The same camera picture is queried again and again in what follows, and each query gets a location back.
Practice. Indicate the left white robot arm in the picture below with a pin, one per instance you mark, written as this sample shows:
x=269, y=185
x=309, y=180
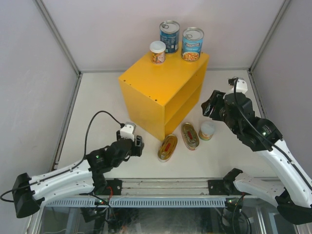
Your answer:
x=30, y=193

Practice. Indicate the grey slotted cable duct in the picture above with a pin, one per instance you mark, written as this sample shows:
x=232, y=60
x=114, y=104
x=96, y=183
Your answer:
x=133, y=202

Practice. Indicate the gold oval fish tin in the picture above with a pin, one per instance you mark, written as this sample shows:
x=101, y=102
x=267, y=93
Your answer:
x=189, y=136
x=167, y=148

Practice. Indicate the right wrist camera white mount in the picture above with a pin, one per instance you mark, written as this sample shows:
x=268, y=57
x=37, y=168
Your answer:
x=238, y=83

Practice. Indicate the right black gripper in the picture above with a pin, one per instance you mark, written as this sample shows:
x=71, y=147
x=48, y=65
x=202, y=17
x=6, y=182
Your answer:
x=216, y=100

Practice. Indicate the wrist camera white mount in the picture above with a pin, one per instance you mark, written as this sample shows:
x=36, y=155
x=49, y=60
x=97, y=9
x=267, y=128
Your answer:
x=127, y=131
x=238, y=83

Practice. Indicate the small can white lid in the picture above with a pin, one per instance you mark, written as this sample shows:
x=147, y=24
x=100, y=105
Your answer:
x=157, y=49
x=207, y=129

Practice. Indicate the light blue Progresso soup can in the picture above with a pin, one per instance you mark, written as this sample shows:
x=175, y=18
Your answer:
x=192, y=40

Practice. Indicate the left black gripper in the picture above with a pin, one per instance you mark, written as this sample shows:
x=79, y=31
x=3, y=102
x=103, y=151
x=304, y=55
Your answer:
x=136, y=150

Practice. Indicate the aluminium front rail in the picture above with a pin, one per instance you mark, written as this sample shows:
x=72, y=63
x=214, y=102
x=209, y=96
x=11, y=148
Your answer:
x=163, y=187

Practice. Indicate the right aluminium corner post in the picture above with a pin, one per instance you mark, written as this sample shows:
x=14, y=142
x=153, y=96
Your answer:
x=269, y=35

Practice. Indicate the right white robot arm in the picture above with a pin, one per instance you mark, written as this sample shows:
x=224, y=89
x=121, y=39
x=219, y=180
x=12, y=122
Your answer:
x=293, y=199

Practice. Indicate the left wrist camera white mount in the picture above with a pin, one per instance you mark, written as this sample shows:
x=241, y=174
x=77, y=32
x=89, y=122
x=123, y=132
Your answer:
x=127, y=131

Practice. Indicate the yellow two-shelf cabinet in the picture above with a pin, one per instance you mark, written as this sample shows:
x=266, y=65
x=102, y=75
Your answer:
x=159, y=96

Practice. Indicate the aluminium corner post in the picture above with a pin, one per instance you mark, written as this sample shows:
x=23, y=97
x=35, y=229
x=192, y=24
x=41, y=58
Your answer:
x=269, y=35
x=55, y=32

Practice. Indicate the left aluminium corner post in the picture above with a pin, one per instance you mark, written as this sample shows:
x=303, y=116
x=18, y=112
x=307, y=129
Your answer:
x=55, y=32

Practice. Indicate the dark blue soup can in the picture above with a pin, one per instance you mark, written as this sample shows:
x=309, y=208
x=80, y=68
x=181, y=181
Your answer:
x=169, y=34

